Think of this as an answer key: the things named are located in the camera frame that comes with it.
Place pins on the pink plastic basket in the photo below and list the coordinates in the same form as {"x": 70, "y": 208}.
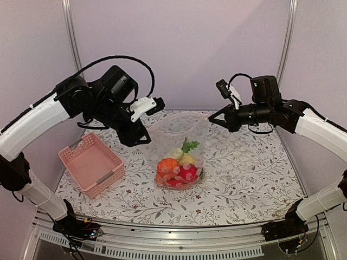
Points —
{"x": 92, "y": 165}

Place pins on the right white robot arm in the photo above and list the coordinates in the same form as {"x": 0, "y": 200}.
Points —
{"x": 296, "y": 117}

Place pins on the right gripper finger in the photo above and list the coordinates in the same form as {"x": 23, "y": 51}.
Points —
{"x": 219, "y": 122}
{"x": 219, "y": 116}

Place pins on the clear zip top bag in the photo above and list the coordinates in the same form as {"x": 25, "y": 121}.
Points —
{"x": 169, "y": 132}

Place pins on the orange green papaya toy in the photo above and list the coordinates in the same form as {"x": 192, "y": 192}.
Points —
{"x": 160, "y": 181}

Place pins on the right aluminium frame post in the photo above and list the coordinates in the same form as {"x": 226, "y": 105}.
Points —
{"x": 292, "y": 11}

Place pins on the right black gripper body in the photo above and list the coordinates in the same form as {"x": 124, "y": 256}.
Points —
{"x": 236, "y": 123}

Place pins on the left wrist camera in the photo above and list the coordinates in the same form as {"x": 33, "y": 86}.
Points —
{"x": 148, "y": 105}

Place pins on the front aluminium rail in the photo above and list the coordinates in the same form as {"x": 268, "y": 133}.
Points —
{"x": 121, "y": 240}

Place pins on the floral tablecloth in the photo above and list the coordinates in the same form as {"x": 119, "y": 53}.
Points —
{"x": 248, "y": 179}

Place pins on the orange red mango toy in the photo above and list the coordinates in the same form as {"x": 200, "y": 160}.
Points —
{"x": 177, "y": 183}

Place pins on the red apple toy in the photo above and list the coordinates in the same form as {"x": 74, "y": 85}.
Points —
{"x": 189, "y": 175}

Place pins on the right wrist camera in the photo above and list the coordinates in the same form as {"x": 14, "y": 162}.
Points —
{"x": 228, "y": 92}

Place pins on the white garlic toy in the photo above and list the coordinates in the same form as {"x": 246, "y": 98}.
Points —
{"x": 187, "y": 146}

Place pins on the aluminium frame post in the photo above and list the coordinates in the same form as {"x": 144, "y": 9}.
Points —
{"x": 68, "y": 17}
{"x": 292, "y": 11}

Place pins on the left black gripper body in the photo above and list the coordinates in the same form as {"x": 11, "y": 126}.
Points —
{"x": 126, "y": 137}

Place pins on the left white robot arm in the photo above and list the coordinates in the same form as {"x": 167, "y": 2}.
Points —
{"x": 104, "y": 100}

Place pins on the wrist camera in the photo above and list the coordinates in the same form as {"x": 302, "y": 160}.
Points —
{"x": 228, "y": 92}
{"x": 148, "y": 105}

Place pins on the left aluminium frame post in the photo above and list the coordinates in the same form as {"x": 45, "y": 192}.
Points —
{"x": 68, "y": 17}

